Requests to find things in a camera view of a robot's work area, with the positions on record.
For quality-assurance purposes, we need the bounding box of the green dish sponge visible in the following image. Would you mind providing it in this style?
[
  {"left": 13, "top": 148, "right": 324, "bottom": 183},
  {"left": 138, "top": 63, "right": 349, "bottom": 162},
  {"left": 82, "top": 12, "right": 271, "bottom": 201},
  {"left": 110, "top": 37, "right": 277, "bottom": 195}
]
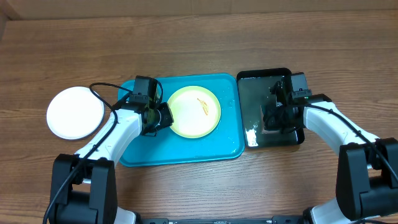
[{"left": 261, "top": 105, "right": 280, "bottom": 134}]

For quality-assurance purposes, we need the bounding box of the yellow plate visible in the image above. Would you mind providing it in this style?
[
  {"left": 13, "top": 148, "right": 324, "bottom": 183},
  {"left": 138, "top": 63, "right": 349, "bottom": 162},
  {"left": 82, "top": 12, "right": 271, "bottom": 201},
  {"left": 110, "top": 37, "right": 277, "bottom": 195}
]
[{"left": 167, "top": 86, "right": 221, "bottom": 139}]

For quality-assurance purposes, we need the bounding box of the white plate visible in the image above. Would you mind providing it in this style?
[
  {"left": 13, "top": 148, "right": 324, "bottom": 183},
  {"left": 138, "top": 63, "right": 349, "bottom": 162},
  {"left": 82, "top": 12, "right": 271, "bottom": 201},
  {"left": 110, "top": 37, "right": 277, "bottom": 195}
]
[{"left": 46, "top": 86, "right": 105, "bottom": 140}]

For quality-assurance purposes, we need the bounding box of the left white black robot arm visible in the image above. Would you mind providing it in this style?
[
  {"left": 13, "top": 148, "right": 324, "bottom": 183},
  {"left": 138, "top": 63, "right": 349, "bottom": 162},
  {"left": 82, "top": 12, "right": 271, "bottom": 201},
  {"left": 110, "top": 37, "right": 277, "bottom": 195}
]
[{"left": 43, "top": 102, "right": 173, "bottom": 223}]

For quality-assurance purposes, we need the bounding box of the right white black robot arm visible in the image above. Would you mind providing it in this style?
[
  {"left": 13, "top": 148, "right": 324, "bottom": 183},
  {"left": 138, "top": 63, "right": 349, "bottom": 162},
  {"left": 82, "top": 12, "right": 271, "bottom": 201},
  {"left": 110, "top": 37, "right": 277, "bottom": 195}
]
[{"left": 264, "top": 81, "right": 397, "bottom": 223}]

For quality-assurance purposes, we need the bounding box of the black water tray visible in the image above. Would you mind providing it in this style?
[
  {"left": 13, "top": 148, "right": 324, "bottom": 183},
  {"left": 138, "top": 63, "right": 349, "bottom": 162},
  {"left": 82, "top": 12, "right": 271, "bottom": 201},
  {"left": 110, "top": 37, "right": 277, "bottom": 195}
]
[{"left": 237, "top": 68, "right": 305, "bottom": 149}]

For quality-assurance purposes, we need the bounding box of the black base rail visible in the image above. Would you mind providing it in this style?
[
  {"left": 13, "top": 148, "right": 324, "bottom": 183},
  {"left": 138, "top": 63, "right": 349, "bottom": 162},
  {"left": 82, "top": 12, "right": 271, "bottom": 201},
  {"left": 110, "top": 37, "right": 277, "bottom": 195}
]
[{"left": 134, "top": 215, "right": 313, "bottom": 224}]

